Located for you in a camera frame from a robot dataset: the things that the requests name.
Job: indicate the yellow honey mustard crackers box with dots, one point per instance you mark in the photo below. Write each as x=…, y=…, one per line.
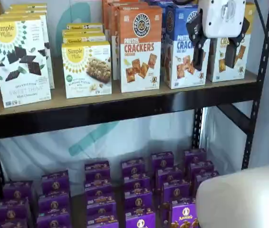
x=222, y=71

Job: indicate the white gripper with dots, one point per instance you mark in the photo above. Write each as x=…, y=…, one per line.
x=222, y=19

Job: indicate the orange cheddar pretzel crackers box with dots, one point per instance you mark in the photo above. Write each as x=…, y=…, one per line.
x=114, y=57
x=140, y=52
x=105, y=14

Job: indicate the purple Annie's snack box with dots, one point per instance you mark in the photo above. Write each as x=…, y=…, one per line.
x=138, y=198
x=53, y=221
x=162, y=161
x=184, y=216
x=201, y=169
x=194, y=157
x=98, y=179
x=176, y=191
x=55, y=181
x=169, y=176
x=53, y=202
x=137, y=181
x=140, y=219
x=18, y=190
x=204, y=180
x=100, y=196
x=97, y=165
x=133, y=166
x=8, y=224
x=102, y=223
x=101, y=210
x=12, y=210

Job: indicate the blue sea salt crackers box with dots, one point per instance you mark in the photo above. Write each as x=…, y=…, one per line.
x=158, y=2
x=182, y=59

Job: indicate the black metal shelf unit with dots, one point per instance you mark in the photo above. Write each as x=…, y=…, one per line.
x=125, y=111

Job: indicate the black metal wood shelf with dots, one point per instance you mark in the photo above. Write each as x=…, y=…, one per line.
x=53, y=152

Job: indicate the Simple Mills mint thins box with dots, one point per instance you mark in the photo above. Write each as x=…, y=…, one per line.
x=27, y=5
x=20, y=71
x=25, y=11
x=49, y=71

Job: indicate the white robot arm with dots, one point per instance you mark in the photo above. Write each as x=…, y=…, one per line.
x=243, y=197

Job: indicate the Simple Mills almond bars box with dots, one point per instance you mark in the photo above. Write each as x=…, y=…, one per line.
x=87, y=71
x=82, y=32
x=84, y=26
x=84, y=39

